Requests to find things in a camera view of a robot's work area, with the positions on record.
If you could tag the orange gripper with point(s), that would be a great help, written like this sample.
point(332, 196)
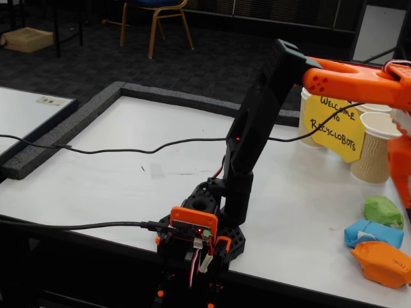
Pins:
point(399, 167)

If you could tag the green paper bundle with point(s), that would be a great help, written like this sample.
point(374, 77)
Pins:
point(382, 211)

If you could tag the blue paper bundle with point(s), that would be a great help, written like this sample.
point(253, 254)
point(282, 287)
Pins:
point(382, 234)

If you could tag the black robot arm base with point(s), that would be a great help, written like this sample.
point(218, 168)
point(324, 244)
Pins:
point(231, 237)

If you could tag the black and orange robot arm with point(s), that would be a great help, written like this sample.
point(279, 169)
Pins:
point(257, 122)

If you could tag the ribbed brown paper cup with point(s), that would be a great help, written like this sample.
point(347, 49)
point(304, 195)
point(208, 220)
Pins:
point(375, 108)
point(306, 138)
point(372, 160)

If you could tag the orange paper bundle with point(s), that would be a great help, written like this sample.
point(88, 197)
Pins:
point(379, 266)

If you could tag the yellow handwritten welcome sign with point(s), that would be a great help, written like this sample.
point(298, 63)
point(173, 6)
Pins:
point(330, 134)

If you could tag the short dark grey foam strip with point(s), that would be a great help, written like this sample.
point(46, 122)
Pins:
point(289, 117)

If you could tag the black metal rod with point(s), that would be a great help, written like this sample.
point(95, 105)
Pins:
point(382, 54)

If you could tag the black framed white table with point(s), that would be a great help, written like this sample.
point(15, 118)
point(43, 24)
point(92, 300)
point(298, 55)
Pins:
point(19, 112)
point(379, 29)

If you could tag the orange framed controller board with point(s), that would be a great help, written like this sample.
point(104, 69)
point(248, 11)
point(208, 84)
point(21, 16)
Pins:
point(192, 221)

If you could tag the gold framed blue chair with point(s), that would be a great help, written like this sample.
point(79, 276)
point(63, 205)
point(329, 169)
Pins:
point(154, 2)

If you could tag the small paper label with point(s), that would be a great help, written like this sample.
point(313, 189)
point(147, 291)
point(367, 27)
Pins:
point(49, 101)

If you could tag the black metal table legs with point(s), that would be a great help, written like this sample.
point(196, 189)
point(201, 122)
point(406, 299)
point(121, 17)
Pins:
point(57, 32)

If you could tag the cardboard box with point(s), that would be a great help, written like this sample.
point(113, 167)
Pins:
point(25, 40)

